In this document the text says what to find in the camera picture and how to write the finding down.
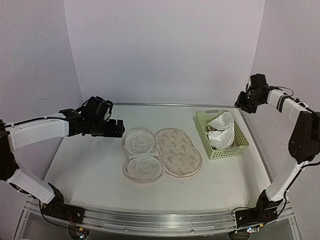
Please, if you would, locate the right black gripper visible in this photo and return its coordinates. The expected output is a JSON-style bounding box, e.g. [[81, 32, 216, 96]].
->
[[234, 91, 264, 114]]

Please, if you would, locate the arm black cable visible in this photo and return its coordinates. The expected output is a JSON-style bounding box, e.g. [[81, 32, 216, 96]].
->
[[272, 86, 305, 105], [0, 112, 83, 128]]

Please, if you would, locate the pale green perforated basket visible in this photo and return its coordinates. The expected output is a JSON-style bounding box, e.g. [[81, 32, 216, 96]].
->
[[195, 110, 250, 160]]

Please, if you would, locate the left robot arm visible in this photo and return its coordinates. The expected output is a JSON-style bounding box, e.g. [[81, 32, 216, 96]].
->
[[0, 96, 125, 224]]

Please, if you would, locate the white satin bra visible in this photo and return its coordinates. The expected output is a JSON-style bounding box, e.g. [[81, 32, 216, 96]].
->
[[203, 111, 235, 150]]

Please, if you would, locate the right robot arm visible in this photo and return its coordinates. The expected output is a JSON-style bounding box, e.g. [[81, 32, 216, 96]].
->
[[233, 73, 320, 230]]

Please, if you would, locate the pink bra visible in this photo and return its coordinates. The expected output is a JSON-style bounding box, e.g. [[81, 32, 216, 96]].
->
[[206, 125, 217, 132]]

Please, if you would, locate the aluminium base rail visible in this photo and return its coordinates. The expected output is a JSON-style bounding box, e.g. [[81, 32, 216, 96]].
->
[[13, 197, 302, 240]]

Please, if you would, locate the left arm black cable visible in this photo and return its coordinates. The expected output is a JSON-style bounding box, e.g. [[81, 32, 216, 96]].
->
[[0, 112, 83, 128]]

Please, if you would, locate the floral mesh laundry bag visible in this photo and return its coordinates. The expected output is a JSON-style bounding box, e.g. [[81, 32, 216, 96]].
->
[[122, 128, 203, 183]]

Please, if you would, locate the back edge aluminium strip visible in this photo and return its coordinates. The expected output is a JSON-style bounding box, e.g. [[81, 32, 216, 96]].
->
[[113, 102, 236, 109]]

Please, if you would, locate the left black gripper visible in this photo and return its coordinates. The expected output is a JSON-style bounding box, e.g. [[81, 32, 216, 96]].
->
[[87, 118, 125, 138]]

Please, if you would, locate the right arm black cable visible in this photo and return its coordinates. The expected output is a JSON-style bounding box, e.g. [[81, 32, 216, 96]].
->
[[272, 86, 305, 105]]

